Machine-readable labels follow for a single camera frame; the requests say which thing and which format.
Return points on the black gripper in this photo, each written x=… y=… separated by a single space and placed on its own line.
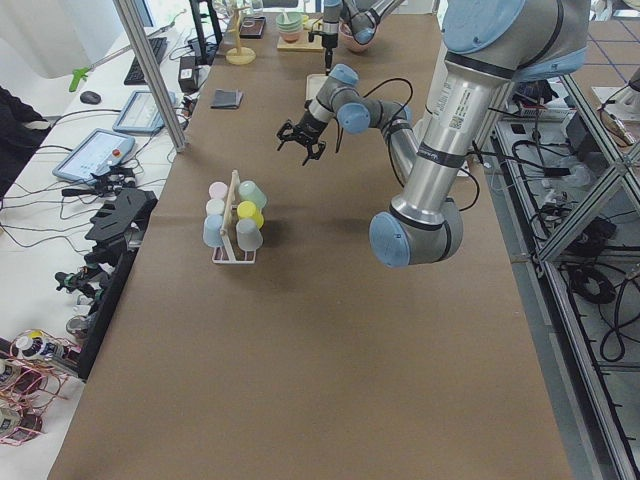
x=306 y=129
x=328 y=31

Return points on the mint green cup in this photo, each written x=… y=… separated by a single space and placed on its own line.
x=248 y=190

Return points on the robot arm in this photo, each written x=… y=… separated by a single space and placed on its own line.
x=357 y=22
x=488 y=44

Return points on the cream rabbit tray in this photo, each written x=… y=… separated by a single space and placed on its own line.
x=314 y=84

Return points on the yellow cup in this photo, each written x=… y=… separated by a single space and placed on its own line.
x=249 y=210

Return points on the pink cup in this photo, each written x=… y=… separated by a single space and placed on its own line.
x=218 y=190

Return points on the cream white cup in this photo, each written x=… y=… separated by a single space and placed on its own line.
x=215 y=206

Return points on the grey cup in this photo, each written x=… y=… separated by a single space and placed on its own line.
x=248 y=235

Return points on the light blue cup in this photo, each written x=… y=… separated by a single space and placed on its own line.
x=212 y=230

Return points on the wooden cutting board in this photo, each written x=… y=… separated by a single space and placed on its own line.
x=303 y=44

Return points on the pink bowl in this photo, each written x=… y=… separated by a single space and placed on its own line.
x=356 y=44

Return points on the stacked green bowls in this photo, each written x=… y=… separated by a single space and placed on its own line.
x=289 y=26

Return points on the wooden mug tree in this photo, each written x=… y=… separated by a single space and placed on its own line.
x=238 y=54

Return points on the black power adapter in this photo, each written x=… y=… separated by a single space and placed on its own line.
x=188 y=75

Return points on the far teach pendant tablet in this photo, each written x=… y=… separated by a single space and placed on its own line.
x=139 y=116

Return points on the teach pendant tablet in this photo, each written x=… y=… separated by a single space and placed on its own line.
x=139 y=116
x=94 y=156

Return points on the black tool stand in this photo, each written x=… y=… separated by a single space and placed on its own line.
x=117 y=230

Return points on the near teach pendant tablet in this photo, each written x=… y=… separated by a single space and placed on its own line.
x=94 y=156

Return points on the black computer mouse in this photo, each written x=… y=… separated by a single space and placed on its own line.
x=90 y=98

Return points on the white wire cup rack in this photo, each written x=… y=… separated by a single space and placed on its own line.
x=230 y=253

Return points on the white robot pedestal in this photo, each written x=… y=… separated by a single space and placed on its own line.
x=450 y=103

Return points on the aluminium frame post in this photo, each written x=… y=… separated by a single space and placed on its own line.
x=131 y=22

